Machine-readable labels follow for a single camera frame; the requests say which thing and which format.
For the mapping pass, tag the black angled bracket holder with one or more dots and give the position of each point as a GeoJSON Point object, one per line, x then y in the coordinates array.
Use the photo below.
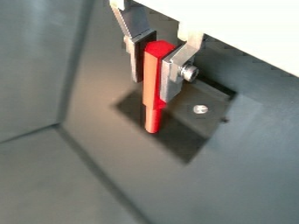
{"type": "Point", "coordinates": [190, 119]}

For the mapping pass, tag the red peg object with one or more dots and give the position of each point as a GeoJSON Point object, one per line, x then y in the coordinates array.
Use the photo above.
{"type": "Point", "coordinates": [156, 52]}

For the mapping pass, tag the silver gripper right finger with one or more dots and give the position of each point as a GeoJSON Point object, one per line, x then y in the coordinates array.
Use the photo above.
{"type": "Point", "coordinates": [177, 67]}

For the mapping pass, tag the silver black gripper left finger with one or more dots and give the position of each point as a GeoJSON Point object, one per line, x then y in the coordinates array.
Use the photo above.
{"type": "Point", "coordinates": [132, 17]}

